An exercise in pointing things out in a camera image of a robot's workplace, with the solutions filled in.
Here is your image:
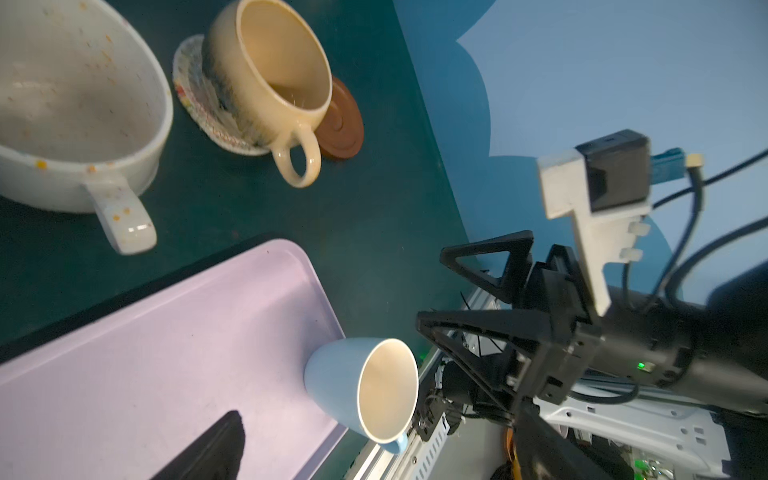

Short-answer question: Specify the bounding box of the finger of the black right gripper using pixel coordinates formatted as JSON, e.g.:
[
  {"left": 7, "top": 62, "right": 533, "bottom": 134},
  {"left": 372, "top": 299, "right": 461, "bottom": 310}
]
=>
[
  {"left": 440, "top": 230, "right": 534, "bottom": 303},
  {"left": 416, "top": 309, "right": 552, "bottom": 414}
]

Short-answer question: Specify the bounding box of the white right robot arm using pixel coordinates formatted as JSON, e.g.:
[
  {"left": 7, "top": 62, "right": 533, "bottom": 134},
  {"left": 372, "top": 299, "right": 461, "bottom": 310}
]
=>
[{"left": 416, "top": 230, "right": 767, "bottom": 479}]

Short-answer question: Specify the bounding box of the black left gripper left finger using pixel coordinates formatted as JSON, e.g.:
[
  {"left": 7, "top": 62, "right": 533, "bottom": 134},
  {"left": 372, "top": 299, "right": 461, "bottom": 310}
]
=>
[{"left": 152, "top": 410, "right": 246, "bottom": 480}]

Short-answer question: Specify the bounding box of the light blue mug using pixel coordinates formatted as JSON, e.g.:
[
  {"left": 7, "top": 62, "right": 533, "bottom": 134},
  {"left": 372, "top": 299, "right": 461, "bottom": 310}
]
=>
[{"left": 304, "top": 338, "right": 419, "bottom": 455}]

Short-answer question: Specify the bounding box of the beige woven coaster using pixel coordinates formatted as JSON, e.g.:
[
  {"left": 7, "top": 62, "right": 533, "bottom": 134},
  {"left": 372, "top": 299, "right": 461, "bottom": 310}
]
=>
[{"left": 172, "top": 34, "right": 269, "bottom": 157}]

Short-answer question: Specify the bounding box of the yellow mug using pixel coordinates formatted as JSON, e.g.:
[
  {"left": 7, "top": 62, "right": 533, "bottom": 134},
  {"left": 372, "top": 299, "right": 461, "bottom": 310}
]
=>
[{"left": 201, "top": 1, "right": 332, "bottom": 188}]

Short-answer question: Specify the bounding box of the cream mug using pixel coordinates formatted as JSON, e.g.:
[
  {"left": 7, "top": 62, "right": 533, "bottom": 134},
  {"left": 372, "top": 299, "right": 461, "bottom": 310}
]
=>
[{"left": 1, "top": 1, "right": 173, "bottom": 255}]

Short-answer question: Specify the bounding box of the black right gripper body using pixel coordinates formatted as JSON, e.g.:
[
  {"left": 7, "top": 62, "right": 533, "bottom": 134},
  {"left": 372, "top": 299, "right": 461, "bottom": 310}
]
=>
[{"left": 510, "top": 245, "right": 695, "bottom": 404}]

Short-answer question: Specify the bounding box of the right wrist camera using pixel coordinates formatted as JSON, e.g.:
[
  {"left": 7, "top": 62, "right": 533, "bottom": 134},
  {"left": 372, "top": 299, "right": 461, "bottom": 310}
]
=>
[{"left": 537, "top": 129, "right": 704, "bottom": 316}]

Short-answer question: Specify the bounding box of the brown wooden coaster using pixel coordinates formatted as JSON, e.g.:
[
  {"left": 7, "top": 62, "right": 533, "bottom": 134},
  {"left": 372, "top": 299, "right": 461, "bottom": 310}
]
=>
[{"left": 315, "top": 76, "right": 364, "bottom": 160}]

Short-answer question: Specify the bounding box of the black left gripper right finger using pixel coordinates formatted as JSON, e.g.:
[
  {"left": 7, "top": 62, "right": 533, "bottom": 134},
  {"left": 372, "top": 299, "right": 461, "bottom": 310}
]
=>
[{"left": 513, "top": 402, "right": 610, "bottom": 480}]

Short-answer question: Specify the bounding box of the lilac serving tray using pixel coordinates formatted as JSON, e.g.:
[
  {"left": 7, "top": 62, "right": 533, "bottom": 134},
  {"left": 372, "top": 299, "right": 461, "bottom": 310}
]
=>
[{"left": 1, "top": 239, "right": 346, "bottom": 479}]

